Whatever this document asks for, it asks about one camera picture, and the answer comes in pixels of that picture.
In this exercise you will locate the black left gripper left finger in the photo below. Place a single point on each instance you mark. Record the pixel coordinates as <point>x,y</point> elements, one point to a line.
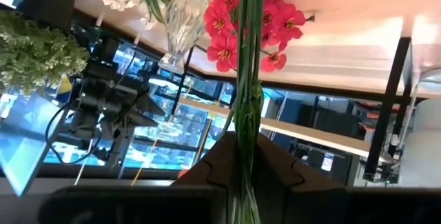
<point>206,200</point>

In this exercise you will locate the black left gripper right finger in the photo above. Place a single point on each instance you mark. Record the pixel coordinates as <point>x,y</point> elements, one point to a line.
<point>310,203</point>

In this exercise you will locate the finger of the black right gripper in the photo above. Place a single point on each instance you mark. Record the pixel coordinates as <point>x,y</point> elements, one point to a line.
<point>150,105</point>
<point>143,121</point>

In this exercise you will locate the clear glass vase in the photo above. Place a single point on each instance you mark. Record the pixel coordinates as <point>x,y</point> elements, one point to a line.
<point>182,27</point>

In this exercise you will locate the red artificial flower bunch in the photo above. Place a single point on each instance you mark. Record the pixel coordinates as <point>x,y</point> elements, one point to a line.
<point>248,113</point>

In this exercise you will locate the white artificial flower bunch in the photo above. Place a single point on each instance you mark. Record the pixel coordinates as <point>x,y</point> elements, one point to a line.
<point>117,0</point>

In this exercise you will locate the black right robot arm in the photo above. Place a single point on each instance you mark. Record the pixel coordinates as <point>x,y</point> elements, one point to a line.
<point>103,50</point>

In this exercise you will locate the wooden shelf board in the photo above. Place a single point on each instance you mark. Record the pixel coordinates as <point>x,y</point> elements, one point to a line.
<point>310,134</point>

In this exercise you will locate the green bushy potted plant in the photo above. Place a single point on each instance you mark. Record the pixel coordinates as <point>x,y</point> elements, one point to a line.
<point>34,51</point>

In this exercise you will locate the blue-lit computer screen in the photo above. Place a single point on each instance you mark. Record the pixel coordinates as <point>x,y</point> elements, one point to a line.
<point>24,141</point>

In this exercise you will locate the black aluminium rail frame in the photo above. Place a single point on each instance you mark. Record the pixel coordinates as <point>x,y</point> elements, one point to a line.
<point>386,113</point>
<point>182,79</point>

